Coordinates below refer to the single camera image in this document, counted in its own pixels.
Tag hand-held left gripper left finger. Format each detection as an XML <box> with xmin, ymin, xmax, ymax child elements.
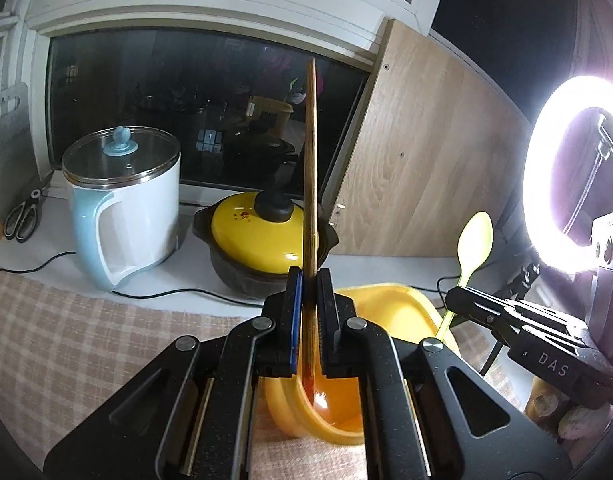
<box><xmin>44</xmin><ymin>266</ymin><xmax>304</xmax><ymax>480</ymax></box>

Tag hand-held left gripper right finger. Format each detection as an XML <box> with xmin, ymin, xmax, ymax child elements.
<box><xmin>314</xmin><ymin>267</ymin><xmax>572</xmax><ymax>480</ymax></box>

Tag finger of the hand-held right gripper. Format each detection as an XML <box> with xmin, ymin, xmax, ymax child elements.
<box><xmin>499</xmin><ymin>299</ymin><xmax>596</xmax><ymax>348</ymax></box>
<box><xmin>445</xmin><ymin>286</ymin><xmax>527</xmax><ymax>357</ymax></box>

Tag yellow plastic utensil container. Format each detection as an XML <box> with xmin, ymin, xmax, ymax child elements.
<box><xmin>264</xmin><ymin>284</ymin><xmax>461</xmax><ymax>447</ymax></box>

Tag green plastic spoon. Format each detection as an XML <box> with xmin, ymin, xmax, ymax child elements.
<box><xmin>433</xmin><ymin>211</ymin><xmax>494</xmax><ymax>343</ymax></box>

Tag wooden chopstick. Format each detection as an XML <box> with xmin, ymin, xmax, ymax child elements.
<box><xmin>300</xmin><ymin>58</ymin><xmax>333</xmax><ymax>411</ymax></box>

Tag person's right hand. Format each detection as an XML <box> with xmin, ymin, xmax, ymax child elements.
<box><xmin>527</xmin><ymin>375</ymin><xmax>613</xmax><ymax>443</ymax></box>

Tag black tripod stand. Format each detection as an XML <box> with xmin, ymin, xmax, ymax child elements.
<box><xmin>504</xmin><ymin>260</ymin><xmax>541</xmax><ymax>307</ymax></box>

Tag black pot with yellow lid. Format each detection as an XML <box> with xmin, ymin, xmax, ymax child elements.
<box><xmin>193</xmin><ymin>190</ymin><xmax>338</xmax><ymax>303</ymax></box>

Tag light wooden panel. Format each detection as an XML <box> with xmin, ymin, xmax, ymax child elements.
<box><xmin>331</xmin><ymin>20</ymin><xmax>533</xmax><ymax>259</ymax></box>

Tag phone holder clamp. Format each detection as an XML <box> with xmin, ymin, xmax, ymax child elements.
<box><xmin>567</xmin><ymin>112</ymin><xmax>613</xmax><ymax>231</ymax></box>

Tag white blue electric kettle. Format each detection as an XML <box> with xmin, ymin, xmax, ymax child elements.
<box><xmin>61</xmin><ymin>126</ymin><xmax>182</xmax><ymax>292</ymax></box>

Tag beige checked tablecloth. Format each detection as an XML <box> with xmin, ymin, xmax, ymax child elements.
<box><xmin>0</xmin><ymin>260</ymin><xmax>530</xmax><ymax>480</ymax></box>

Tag grey metal cutting board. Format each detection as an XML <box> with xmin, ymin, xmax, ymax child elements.
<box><xmin>0</xmin><ymin>82</ymin><xmax>53</xmax><ymax>222</ymax></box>

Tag black ring light cable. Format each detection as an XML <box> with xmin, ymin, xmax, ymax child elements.
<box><xmin>435</xmin><ymin>274</ymin><xmax>468</xmax><ymax>307</ymax></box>

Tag kettle power cable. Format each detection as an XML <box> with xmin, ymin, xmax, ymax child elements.
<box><xmin>0</xmin><ymin>250</ymin><xmax>265</xmax><ymax>304</ymax></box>

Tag white ring light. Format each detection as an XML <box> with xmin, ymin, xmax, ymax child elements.
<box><xmin>524</xmin><ymin>75</ymin><xmax>613</xmax><ymax>274</ymax></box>

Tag black handled scissors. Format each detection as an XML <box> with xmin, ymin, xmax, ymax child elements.
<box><xmin>4</xmin><ymin>172</ymin><xmax>56</xmax><ymax>244</ymax></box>

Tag white window frame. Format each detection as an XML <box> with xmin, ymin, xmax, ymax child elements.
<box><xmin>0</xmin><ymin>0</ymin><xmax>453</xmax><ymax>221</ymax></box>

